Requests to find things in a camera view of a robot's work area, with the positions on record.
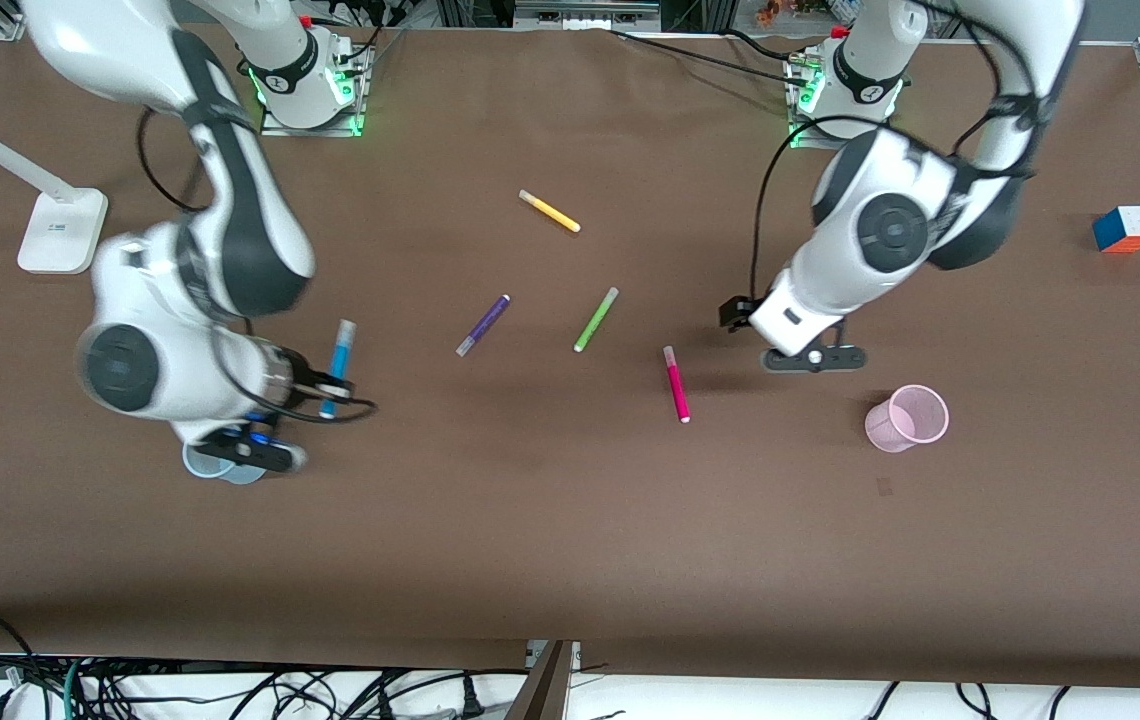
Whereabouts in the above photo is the blue marker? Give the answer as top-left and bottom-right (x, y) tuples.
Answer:
(319, 319), (358, 420)

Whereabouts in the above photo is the pink marker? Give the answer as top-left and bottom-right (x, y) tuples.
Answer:
(662, 345), (691, 425)

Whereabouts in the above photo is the translucent blue plastic cup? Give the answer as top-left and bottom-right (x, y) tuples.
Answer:
(181, 440), (271, 486)

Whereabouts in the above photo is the green marker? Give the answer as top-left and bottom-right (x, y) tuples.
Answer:
(573, 287), (620, 354)

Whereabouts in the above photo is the purple marker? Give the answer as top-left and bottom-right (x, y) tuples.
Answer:
(455, 294), (512, 358)

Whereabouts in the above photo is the translucent pink plastic cup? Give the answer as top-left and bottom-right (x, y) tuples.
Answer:
(864, 384), (950, 454)

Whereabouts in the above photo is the yellow marker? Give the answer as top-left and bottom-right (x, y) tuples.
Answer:
(518, 189), (582, 234)

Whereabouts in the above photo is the brown paper table cover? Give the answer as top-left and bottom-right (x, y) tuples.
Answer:
(0, 18), (1140, 691)

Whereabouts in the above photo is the white desk lamp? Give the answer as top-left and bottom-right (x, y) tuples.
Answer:
(0, 100), (109, 276)

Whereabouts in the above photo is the grey metal background device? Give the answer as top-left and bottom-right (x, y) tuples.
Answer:
(513, 0), (663, 31)

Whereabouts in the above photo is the dark table support beam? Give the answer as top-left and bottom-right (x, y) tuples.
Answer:
(505, 640), (577, 720)

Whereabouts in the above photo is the multicoloured puzzle cube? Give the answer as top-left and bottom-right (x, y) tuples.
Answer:
(1092, 205), (1140, 255)

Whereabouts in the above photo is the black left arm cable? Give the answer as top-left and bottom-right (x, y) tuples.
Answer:
(751, 0), (1066, 303)

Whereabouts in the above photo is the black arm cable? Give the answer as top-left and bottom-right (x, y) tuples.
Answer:
(136, 104), (378, 425)
(751, 0), (1066, 303)

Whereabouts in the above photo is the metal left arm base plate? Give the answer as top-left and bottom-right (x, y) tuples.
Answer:
(786, 50), (895, 152)

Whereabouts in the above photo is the black cable across table edge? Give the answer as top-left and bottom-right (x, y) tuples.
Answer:
(608, 28), (813, 87)

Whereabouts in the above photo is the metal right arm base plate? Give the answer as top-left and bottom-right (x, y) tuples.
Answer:
(260, 38), (372, 139)

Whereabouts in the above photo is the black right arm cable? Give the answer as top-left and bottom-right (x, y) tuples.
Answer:
(136, 104), (378, 425)

